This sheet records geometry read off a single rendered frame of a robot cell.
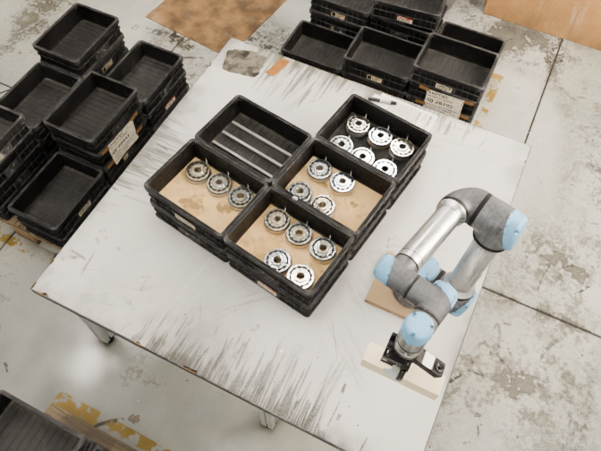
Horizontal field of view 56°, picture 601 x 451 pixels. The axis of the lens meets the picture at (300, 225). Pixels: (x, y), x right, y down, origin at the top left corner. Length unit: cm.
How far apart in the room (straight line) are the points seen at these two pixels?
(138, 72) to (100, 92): 32
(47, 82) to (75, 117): 45
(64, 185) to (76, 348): 85
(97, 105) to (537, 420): 271
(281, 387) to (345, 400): 23
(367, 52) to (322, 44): 34
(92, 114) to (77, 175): 34
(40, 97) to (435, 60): 222
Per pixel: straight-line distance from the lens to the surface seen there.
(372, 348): 173
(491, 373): 301
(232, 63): 296
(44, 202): 320
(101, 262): 240
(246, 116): 255
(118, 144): 310
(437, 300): 148
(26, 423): 250
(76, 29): 367
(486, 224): 173
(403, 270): 149
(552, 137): 391
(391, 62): 349
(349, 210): 226
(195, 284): 227
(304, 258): 214
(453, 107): 328
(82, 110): 321
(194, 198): 231
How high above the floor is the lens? 274
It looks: 60 degrees down
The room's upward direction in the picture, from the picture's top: 2 degrees clockwise
